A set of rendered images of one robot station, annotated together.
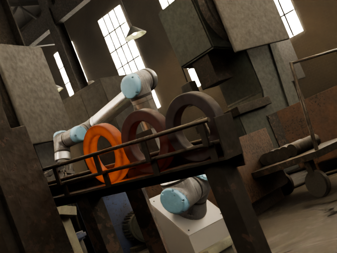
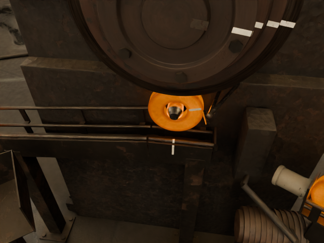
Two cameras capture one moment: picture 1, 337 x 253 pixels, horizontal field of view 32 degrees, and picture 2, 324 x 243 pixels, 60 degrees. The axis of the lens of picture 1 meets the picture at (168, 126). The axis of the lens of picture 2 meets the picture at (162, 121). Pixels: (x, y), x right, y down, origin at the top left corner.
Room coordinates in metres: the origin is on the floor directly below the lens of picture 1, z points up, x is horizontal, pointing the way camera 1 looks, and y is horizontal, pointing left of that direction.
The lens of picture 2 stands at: (2.72, 0.37, 1.31)
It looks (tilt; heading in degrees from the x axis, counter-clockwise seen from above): 42 degrees down; 146
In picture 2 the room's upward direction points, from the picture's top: straight up
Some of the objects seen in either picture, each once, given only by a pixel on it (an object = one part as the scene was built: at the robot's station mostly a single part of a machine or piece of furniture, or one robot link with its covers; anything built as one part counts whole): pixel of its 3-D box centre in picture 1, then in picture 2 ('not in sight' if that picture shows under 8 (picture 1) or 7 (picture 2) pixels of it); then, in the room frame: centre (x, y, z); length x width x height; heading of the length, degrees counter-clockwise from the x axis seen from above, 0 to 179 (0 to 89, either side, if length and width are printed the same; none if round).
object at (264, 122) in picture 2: not in sight; (251, 146); (2.39, 0.93, 0.68); 0.11 x 0.08 x 0.24; 138
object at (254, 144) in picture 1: (216, 183); not in sight; (5.01, -0.20, 0.33); 0.93 x 0.73 x 0.66; 55
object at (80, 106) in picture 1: (122, 157); not in sight; (7.65, 0.72, 1.00); 0.80 x 0.63 x 2.00; 53
